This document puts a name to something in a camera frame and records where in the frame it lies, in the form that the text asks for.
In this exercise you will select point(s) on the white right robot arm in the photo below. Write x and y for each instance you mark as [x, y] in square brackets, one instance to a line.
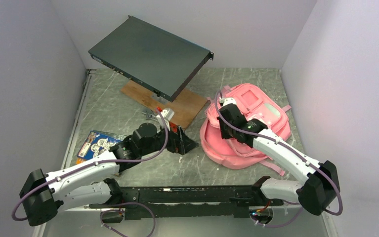
[316, 187]

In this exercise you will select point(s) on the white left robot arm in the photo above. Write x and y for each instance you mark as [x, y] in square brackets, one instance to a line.
[44, 195]

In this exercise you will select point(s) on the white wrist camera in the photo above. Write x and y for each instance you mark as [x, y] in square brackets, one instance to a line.
[223, 101]
[167, 114]

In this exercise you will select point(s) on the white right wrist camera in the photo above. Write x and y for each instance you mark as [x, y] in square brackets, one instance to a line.
[223, 101]

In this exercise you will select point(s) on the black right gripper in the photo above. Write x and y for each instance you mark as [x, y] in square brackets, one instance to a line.
[225, 135]

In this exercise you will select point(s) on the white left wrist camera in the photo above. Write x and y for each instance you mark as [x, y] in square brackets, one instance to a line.
[167, 114]

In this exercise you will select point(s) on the orange handled adjustable wrench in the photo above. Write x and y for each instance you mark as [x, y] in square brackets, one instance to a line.
[157, 116]

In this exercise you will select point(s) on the pink student backpack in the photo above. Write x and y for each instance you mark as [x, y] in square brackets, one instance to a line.
[260, 112]

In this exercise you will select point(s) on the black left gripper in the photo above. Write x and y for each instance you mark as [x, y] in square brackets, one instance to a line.
[180, 142]

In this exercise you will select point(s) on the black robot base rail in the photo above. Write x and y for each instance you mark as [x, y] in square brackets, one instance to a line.
[237, 201]

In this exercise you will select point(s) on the brown wooden board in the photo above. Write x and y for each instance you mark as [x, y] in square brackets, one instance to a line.
[186, 106]

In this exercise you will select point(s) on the aluminium frame rail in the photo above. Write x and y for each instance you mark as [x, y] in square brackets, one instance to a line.
[78, 119]

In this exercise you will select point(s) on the dark metal rack unit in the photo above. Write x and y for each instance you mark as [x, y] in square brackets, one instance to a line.
[154, 58]

